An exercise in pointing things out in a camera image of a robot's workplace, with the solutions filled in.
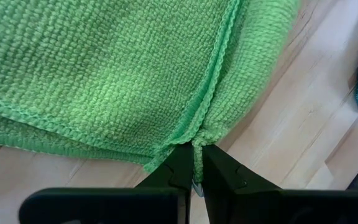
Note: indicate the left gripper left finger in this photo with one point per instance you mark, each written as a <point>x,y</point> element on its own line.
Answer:
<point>166,174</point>

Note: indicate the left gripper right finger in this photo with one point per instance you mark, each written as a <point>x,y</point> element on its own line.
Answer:
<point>228,186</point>

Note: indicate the green microfiber towel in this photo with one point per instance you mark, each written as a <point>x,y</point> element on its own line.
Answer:
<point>104,77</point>

